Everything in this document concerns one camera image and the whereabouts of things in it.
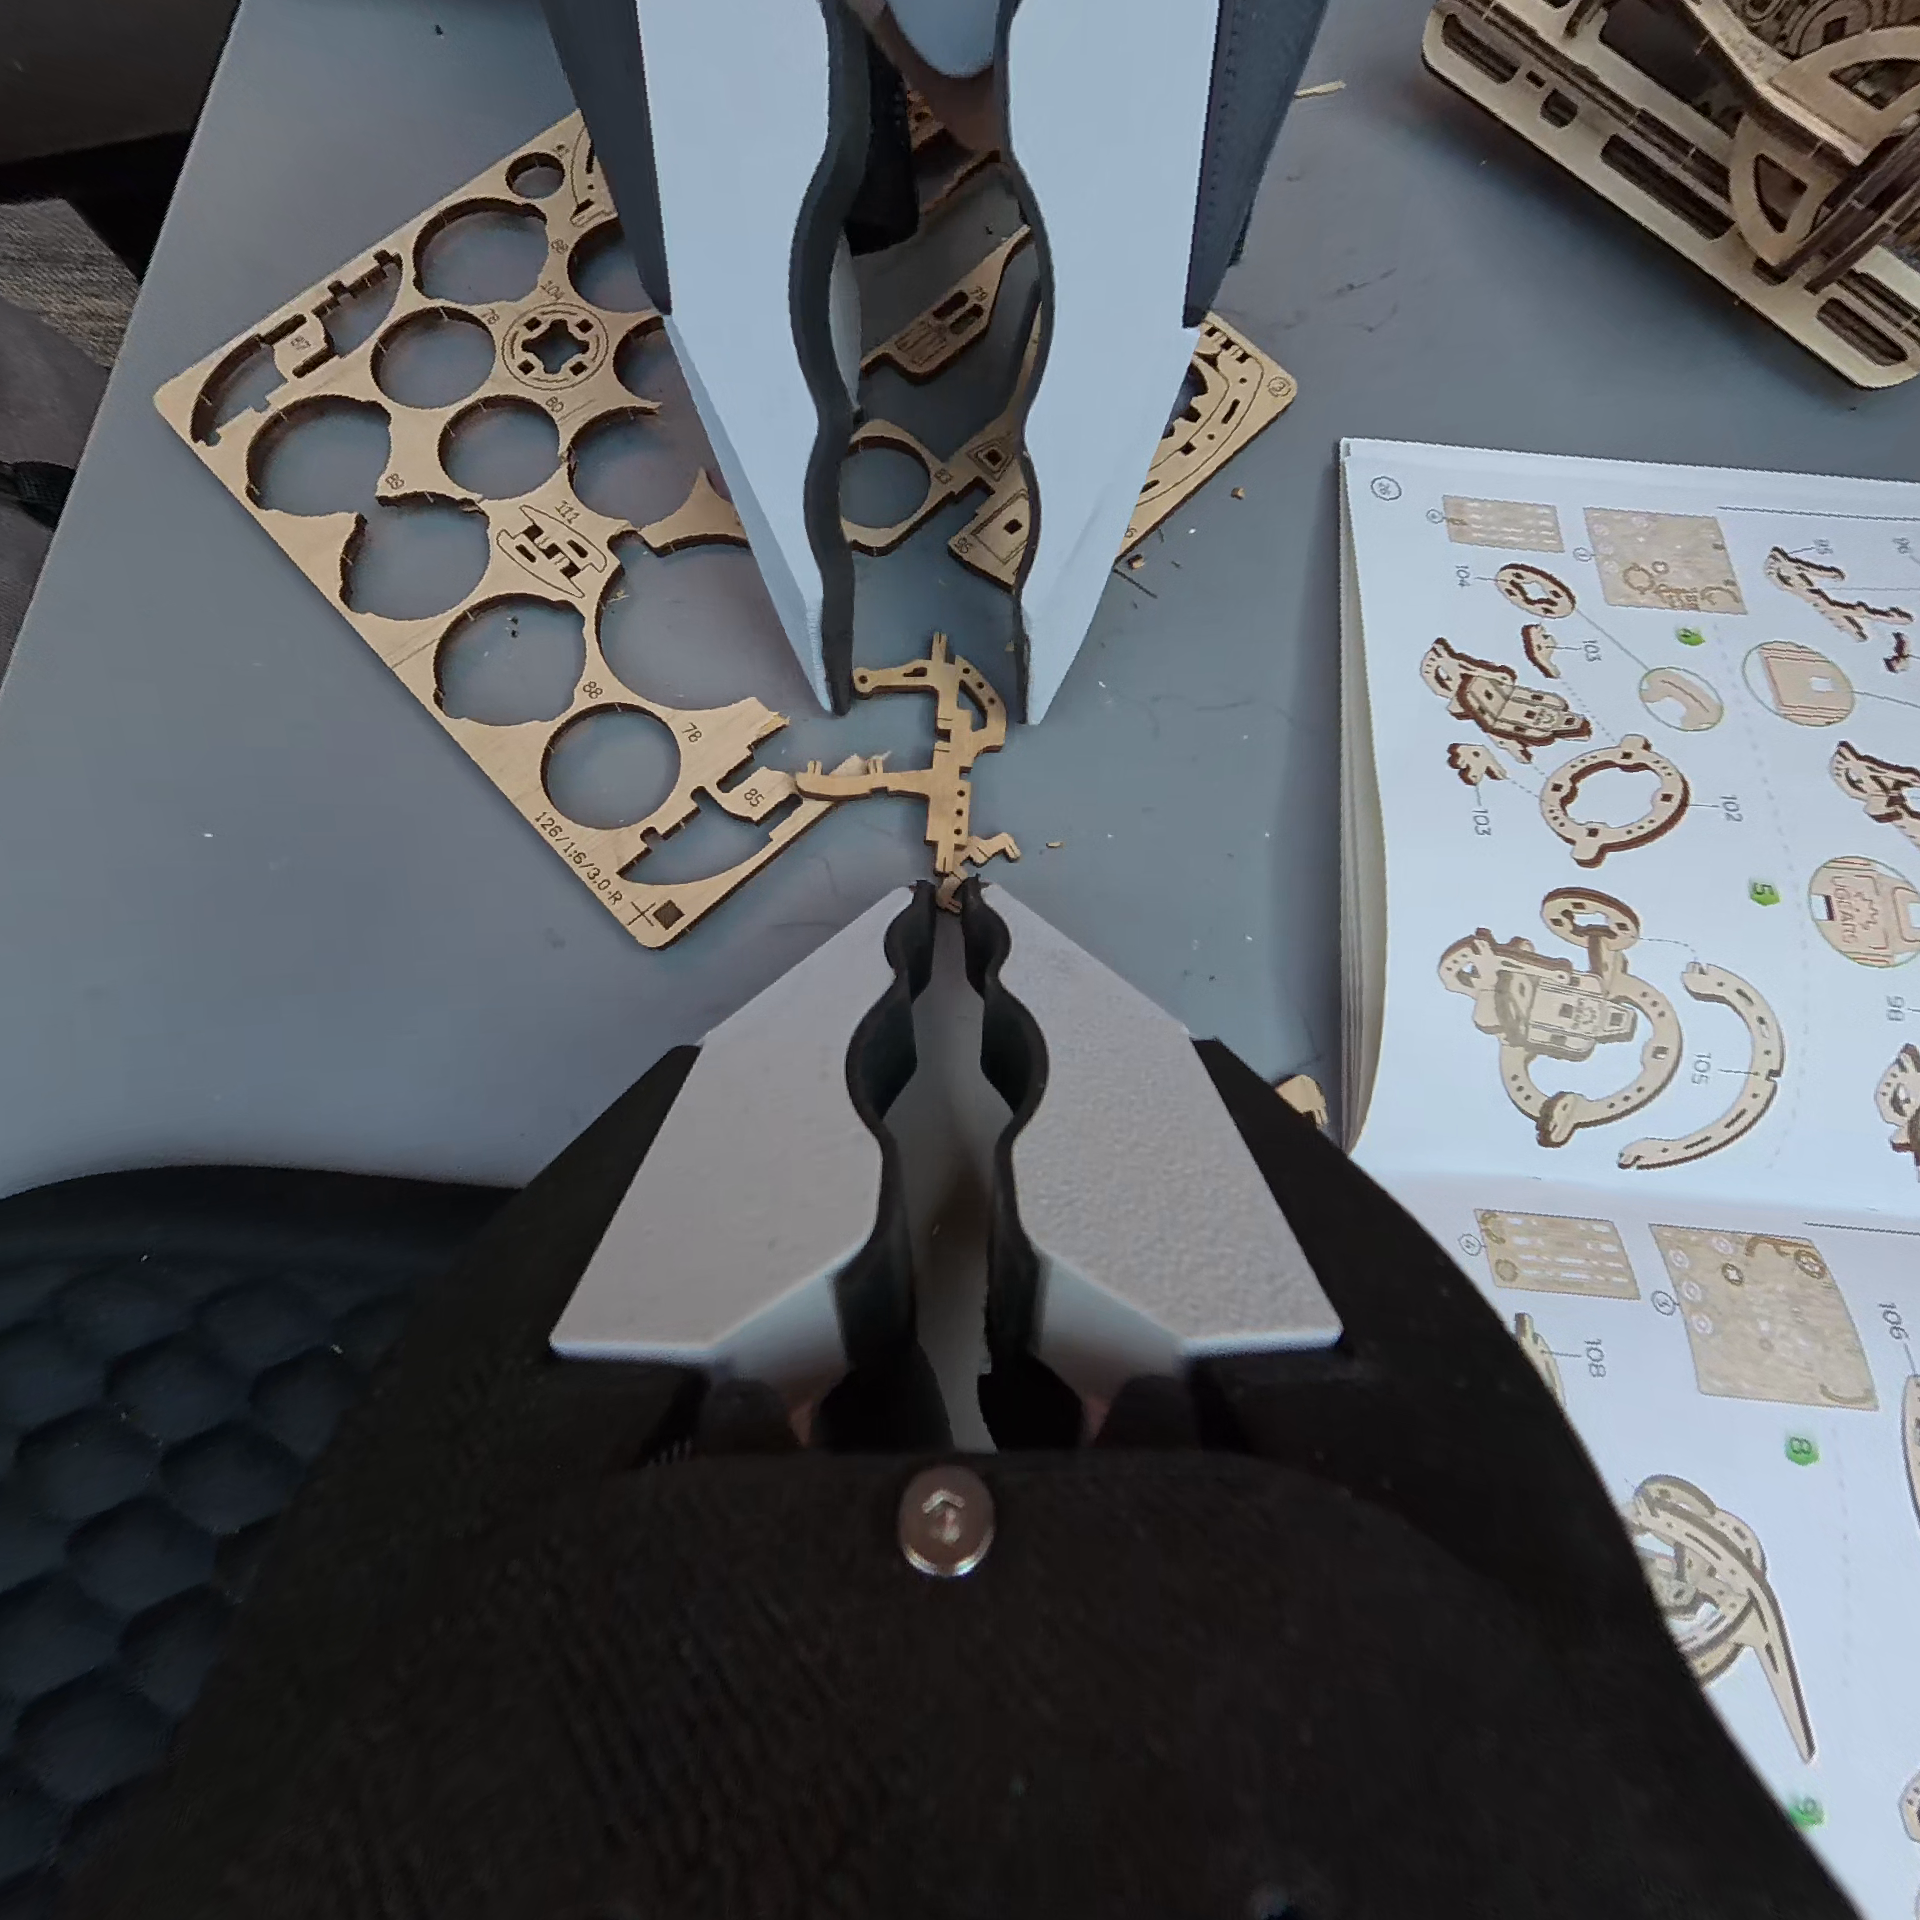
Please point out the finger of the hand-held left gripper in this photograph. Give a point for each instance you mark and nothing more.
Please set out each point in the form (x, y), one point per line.
(1117, 301)
(735, 301)

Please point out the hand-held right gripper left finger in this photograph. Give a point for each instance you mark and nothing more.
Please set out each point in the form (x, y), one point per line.
(721, 1200)

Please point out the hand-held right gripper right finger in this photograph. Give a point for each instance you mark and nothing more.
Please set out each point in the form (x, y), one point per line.
(1154, 1200)

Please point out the small wooden model part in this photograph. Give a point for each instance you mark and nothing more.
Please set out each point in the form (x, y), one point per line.
(962, 750)

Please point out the assembled wooden model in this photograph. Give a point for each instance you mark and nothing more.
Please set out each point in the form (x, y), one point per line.
(1515, 89)

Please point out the laser-cut wooden sheet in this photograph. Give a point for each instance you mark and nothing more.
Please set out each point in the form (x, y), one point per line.
(630, 898)

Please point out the open instruction booklet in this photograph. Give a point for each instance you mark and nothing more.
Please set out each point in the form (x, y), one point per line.
(1649, 632)

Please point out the black honeycomb seat cushion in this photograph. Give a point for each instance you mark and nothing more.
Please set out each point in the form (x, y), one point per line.
(120, 1425)

